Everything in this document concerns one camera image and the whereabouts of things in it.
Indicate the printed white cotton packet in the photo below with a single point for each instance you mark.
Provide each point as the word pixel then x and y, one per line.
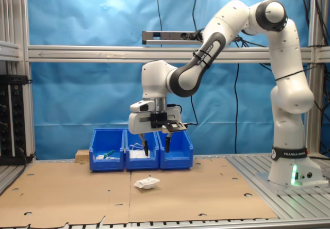
pixel 147 183

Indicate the stack of white face masks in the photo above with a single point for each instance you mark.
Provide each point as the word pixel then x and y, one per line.
pixel 136 154

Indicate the blue plastic bin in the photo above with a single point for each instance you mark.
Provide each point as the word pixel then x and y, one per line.
pixel 107 164
pixel 178 162
pixel 141 164

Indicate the green capped tube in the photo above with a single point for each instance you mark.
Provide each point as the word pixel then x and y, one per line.
pixel 110 152

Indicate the narrow white printed packet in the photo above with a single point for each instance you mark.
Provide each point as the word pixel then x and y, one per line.
pixel 99 157

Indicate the chipboard wooden block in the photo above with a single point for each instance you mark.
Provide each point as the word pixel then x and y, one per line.
pixel 82 154

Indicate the horizontal aluminium beam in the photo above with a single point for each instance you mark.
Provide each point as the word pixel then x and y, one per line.
pixel 103 55

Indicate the brown cardboard sheet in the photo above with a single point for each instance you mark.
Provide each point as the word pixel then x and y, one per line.
pixel 77 193

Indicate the grey power strip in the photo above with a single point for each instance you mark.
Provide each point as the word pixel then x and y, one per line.
pixel 167 35

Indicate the black equipment rack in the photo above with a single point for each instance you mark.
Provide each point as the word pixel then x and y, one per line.
pixel 13 123

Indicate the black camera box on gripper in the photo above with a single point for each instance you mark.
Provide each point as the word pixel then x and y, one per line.
pixel 170 126

